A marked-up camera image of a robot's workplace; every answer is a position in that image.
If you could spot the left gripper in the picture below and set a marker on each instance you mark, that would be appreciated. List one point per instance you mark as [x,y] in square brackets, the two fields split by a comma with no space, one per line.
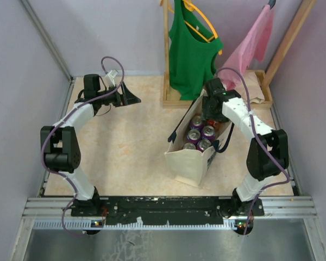
[129,98]

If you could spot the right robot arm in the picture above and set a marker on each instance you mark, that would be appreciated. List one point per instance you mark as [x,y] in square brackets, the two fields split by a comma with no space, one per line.
[268,154]

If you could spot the green tank top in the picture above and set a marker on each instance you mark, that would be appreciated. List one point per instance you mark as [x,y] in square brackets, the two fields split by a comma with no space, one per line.
[192,53]

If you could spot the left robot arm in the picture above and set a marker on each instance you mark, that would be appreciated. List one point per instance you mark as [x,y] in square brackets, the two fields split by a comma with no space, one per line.
[60,151]

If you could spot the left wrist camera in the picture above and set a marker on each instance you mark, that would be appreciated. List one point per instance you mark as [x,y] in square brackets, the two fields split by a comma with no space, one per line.
[109,78]

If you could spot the beige folded cloth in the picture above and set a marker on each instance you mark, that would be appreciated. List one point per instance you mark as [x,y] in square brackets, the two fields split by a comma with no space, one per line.
[254,89]

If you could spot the purple Fanta can top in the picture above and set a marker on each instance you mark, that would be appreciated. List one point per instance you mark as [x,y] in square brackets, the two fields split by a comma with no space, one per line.
[208,133]

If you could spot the beige canvas tote bag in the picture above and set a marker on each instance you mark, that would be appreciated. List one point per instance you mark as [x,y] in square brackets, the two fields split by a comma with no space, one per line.
[190,166]

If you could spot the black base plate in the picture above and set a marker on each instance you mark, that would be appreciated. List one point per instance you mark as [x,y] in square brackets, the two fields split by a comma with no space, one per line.
[165,210]

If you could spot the pink shirt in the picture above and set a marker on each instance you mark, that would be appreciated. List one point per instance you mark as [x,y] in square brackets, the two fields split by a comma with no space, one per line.
[253,46]

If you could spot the purple fanta can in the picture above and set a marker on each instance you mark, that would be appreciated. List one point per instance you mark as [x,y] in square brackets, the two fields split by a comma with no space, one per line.
[208,133]
[197,122]
[203,145]
[193,136]
[189,146]

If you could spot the red Coke can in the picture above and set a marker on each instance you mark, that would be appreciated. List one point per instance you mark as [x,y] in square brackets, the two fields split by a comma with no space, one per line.
[213,123]

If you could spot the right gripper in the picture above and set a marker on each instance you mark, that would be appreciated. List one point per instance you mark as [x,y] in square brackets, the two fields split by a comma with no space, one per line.
[207,114]

